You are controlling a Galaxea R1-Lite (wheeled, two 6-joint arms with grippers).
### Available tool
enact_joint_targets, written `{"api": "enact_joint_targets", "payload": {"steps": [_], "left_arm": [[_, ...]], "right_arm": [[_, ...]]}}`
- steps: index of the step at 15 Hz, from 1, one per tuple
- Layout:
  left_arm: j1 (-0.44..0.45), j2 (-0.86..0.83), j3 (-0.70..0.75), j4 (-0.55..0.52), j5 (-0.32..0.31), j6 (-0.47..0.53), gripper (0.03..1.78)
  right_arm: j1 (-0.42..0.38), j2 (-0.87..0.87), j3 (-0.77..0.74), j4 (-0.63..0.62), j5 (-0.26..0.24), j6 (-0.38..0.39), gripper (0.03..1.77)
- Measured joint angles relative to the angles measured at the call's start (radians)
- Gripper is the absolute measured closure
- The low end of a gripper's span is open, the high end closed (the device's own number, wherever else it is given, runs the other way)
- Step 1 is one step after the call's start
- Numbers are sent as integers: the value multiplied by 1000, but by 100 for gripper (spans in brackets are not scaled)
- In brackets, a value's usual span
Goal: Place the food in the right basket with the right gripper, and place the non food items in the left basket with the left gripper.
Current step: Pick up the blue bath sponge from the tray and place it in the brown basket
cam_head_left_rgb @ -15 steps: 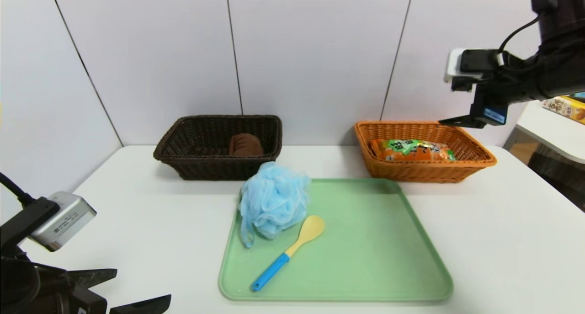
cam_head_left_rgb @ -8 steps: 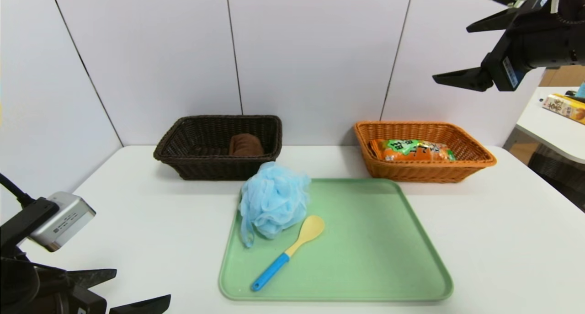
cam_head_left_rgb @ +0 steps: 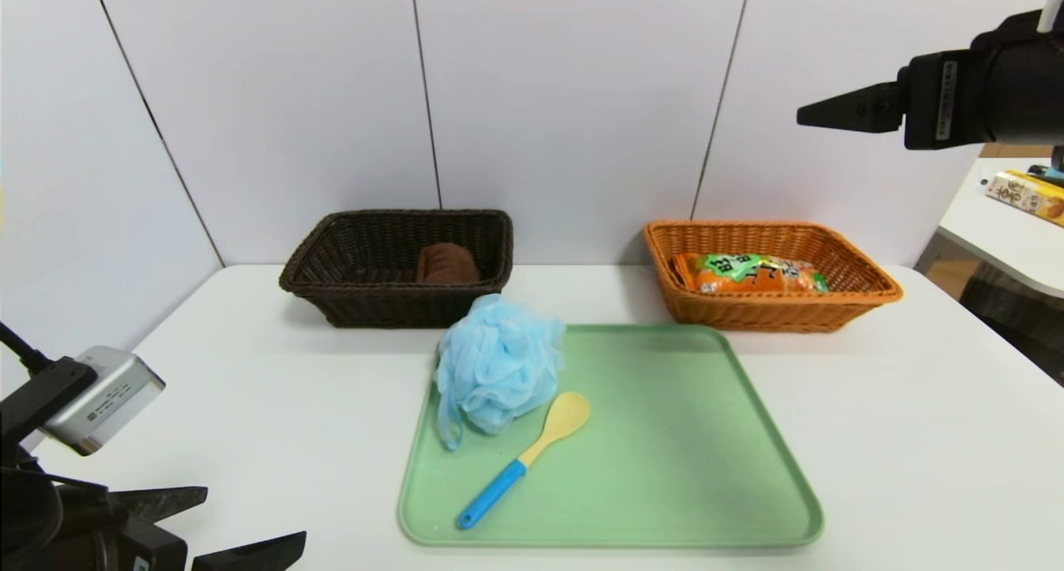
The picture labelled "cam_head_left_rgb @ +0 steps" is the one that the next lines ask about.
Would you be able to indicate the brown towel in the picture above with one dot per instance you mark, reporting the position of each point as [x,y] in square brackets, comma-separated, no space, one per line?
[449,265]

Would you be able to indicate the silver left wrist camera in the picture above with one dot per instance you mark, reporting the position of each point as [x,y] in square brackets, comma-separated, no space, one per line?
[108,401]

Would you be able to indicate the light blue mesh bath pouf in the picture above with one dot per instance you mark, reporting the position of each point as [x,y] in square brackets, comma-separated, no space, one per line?
[499,363]

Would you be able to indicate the orange snack bag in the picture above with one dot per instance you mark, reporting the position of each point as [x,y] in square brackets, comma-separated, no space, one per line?
[731,276]

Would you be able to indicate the yellow printed carton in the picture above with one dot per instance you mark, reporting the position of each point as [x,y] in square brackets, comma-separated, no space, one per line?
[1027,195]

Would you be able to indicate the white side table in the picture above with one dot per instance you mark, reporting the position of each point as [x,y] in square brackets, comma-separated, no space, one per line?
[989,230]

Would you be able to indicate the light green plastic tray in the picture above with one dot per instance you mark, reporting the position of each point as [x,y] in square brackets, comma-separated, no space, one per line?
[665,471]

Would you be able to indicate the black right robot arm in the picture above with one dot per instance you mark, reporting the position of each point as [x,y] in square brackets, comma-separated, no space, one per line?
[1031,89]

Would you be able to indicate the orange wicker basket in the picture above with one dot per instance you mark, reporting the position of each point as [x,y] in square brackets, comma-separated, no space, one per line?
[748,313]

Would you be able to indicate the dark woven chair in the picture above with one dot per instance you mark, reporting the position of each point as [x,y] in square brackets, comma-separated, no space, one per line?
[1014,322]

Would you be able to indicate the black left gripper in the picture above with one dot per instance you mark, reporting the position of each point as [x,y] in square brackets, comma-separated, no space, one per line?
[137,540]

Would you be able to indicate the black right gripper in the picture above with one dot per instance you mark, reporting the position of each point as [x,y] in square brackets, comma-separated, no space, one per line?
[941,100]

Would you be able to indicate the dark brown wicker basket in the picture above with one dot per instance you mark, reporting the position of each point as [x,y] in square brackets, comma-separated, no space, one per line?
[366,301]

